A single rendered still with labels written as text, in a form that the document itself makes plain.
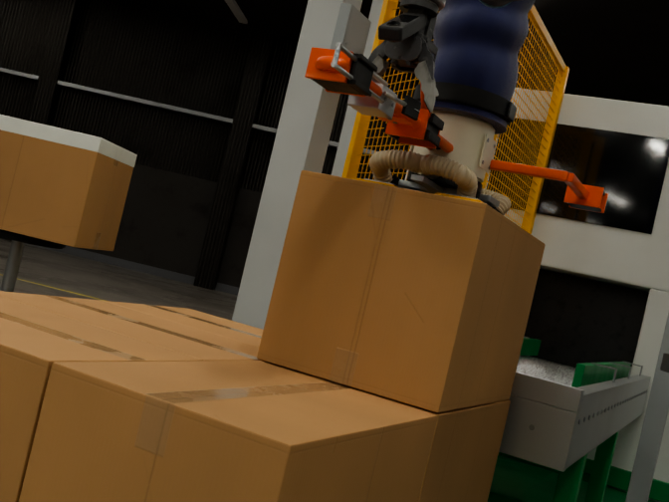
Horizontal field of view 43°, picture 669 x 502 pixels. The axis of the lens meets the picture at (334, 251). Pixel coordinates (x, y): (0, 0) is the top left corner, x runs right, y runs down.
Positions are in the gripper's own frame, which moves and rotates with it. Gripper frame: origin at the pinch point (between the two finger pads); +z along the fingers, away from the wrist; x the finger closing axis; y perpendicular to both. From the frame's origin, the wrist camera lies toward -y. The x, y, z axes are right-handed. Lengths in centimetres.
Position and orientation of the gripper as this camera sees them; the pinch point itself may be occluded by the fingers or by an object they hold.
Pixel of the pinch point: (390, 107)
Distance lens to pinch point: 155.7
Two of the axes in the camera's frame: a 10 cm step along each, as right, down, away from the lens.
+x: -8.8, -2.0, 4.3
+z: -2.3, 9.7, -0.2
